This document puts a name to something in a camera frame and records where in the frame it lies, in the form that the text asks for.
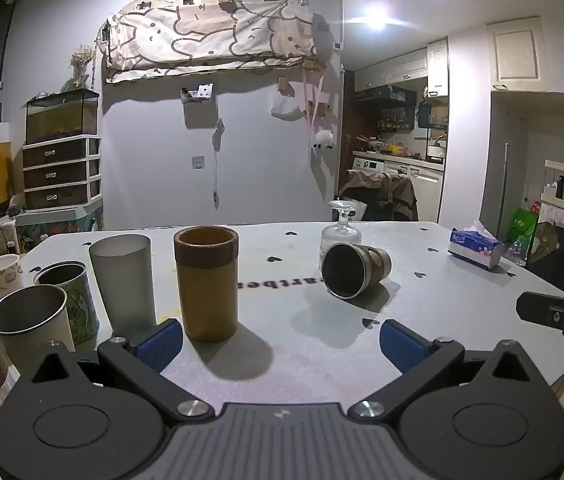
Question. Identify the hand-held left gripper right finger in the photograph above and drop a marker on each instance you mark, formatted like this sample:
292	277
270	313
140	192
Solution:
402	346

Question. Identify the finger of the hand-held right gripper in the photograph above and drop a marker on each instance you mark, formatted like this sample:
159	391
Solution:
544	308

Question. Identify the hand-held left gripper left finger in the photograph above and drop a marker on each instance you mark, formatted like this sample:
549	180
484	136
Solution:
160	344

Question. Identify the dark brown banded cup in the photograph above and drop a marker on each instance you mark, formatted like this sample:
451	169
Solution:
349	270

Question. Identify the grey frosted cup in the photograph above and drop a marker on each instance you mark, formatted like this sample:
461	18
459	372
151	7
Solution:
124	285

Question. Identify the tall brown cup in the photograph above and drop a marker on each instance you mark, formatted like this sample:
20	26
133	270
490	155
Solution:
206	290

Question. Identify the green printed metal cup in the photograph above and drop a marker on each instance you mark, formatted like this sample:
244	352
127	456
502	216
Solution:
79	305

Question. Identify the white metal cup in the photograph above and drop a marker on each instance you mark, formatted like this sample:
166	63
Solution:
36	340

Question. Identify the green bag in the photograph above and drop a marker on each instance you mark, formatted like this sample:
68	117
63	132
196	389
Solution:
523	225

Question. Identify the tissue pack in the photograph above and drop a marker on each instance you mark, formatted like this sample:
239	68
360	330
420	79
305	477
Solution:
474	250

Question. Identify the white pole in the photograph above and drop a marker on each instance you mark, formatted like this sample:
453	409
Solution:
504	190

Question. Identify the clear wine glass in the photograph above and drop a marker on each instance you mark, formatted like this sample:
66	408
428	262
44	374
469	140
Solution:
339	237

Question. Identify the chair with draped clothes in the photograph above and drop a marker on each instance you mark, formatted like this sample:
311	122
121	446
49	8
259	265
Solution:
387	192

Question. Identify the washing machine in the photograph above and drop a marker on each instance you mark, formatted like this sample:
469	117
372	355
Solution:
368	164

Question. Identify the white drawer unit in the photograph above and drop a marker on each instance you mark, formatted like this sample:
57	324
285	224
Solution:
56	172

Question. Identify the white plush toy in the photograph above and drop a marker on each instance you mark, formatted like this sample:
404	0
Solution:
323	140

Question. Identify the fish tank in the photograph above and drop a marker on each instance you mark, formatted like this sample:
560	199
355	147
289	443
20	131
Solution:
61	117

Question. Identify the white plastic bag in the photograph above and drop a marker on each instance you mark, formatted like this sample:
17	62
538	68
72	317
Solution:
287	107

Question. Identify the dried flower bunch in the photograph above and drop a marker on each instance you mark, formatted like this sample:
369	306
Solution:
80	62

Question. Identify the printed blanket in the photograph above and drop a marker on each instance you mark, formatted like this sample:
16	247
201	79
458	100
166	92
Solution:
201	30

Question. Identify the round ceiling light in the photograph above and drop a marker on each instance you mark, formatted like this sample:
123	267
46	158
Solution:
376	15

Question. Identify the white wall cabinet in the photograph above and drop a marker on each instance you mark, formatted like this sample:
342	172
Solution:
517	52

